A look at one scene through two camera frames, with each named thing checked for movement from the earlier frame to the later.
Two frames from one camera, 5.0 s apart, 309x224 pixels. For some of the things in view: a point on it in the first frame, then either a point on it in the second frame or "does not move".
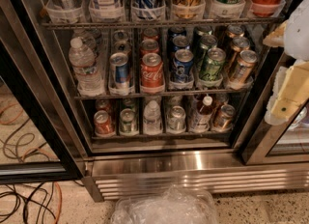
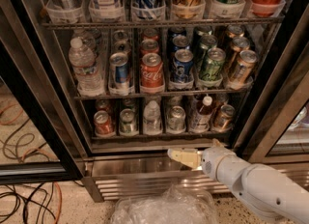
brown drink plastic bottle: (202, 117) does not move
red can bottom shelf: (103, 126) does not move
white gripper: (297, 38) → (212, 160)
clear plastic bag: (176, 205) does not move
